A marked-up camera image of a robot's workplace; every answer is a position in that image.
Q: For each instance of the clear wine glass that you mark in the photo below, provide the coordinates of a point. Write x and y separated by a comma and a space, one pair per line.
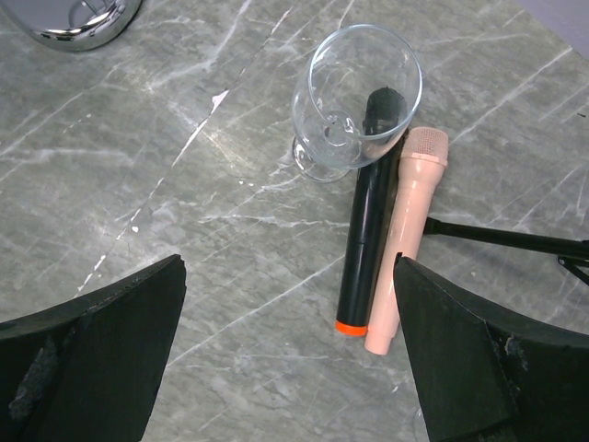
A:
357, 96

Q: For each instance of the black microphone orange end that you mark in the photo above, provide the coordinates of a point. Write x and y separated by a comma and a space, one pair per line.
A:
371, 210

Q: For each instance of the chrome wine glass rack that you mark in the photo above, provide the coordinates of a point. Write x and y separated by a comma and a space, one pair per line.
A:
72, 25

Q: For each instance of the pink microphone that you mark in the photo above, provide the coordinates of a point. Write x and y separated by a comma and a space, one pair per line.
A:
421, 166

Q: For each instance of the black perforated music stand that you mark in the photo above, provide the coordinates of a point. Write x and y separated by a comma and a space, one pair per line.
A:
572, 255

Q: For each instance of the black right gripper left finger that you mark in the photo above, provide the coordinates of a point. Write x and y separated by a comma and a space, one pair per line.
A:
89, 369

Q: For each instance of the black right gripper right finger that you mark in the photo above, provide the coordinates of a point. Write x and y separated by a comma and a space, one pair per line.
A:
484, 372

